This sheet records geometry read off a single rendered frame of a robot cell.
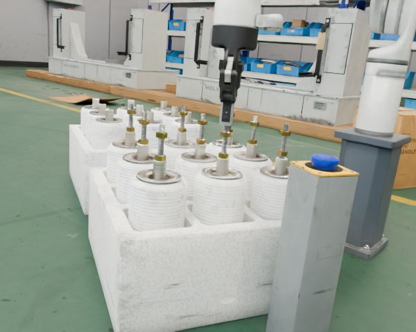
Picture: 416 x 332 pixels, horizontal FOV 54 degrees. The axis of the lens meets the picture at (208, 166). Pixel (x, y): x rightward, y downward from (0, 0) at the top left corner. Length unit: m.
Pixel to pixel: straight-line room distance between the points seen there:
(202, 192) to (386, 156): 0.51
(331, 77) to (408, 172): 1.16
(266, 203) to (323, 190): 0.20
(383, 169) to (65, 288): 0.76
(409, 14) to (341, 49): 1.75
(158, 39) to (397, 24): 3.21
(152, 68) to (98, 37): 4.06
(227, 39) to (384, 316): 0.60
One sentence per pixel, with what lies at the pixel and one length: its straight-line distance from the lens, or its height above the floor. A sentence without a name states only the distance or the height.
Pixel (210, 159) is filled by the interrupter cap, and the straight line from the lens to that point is 0.82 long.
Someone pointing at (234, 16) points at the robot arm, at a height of 0.52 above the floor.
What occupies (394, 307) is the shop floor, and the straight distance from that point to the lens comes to 0.94.
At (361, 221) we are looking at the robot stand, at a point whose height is 0.09.
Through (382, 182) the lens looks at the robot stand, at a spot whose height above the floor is 0.20.
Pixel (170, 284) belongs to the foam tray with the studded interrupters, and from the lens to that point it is 0.69.
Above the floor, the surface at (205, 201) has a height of 0.21.
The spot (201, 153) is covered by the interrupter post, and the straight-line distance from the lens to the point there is 0.82.
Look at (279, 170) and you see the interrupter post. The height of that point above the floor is 0.26.
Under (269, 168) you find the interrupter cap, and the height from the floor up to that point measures 0.25.
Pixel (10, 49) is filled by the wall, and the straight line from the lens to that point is 7.25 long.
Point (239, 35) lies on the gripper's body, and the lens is 0.66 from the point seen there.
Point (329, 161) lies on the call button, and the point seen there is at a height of 0.33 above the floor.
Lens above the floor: 0.46
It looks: 15 degrees down
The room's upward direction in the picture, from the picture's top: 5 degrees clockwise
